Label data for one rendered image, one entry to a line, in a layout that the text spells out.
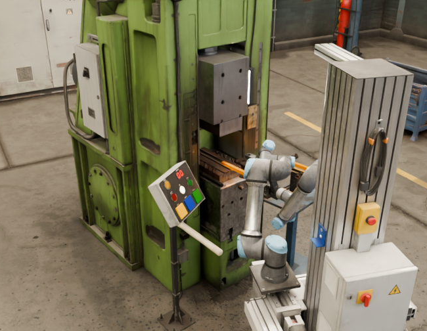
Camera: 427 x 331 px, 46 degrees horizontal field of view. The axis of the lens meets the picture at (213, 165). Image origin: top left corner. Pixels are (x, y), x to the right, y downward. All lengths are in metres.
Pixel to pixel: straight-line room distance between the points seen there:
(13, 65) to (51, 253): 4.31
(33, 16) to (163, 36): 5.28
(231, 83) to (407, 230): 2.43
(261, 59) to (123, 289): 2.02
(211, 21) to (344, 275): 1.79
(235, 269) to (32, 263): 1.70
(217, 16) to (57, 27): 5.26
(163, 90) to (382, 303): 1.75
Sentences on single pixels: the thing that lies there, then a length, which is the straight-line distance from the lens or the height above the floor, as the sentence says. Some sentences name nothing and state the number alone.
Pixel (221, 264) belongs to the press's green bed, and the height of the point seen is 0.26.
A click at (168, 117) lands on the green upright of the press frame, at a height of 1.44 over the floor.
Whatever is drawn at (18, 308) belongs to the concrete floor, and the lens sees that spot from 4.08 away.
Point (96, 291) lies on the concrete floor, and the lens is 4.06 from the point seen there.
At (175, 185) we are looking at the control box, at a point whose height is 1.13.
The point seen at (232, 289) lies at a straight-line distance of 3.97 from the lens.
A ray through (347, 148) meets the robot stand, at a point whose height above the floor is 1.74.
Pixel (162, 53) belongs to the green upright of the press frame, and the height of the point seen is 1.84.
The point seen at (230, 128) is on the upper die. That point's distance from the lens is 3.36.
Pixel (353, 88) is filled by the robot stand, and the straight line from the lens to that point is 2.03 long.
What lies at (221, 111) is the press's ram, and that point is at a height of 1.45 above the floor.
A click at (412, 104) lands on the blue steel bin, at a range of 6.82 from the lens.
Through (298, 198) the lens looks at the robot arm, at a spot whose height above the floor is 1.12.
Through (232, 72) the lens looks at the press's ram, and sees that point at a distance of 3.24.
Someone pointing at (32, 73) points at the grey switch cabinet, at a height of 0.38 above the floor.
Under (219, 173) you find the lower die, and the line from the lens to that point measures 3.48.
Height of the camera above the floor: 2.59
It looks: 27 degrees down
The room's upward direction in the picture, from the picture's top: straight up
